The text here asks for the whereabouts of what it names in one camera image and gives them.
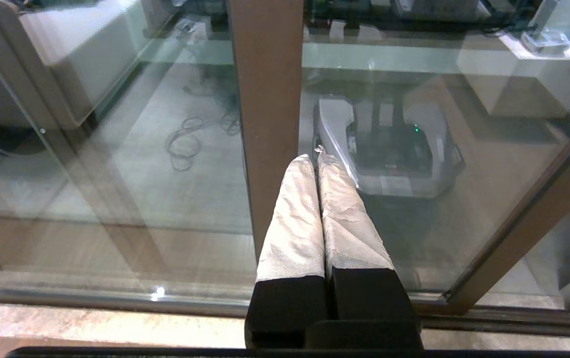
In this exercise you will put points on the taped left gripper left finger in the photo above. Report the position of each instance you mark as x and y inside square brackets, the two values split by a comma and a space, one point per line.
[294, 223]

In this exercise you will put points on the brown framed sliding glass door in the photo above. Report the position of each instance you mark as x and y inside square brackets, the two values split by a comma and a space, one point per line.
[513, 174]

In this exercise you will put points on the brown framed fixed glass panel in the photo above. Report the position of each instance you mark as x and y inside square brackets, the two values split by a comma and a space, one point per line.
[270, 99]

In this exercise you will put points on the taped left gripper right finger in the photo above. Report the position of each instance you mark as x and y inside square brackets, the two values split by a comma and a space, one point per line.
[349, 223]

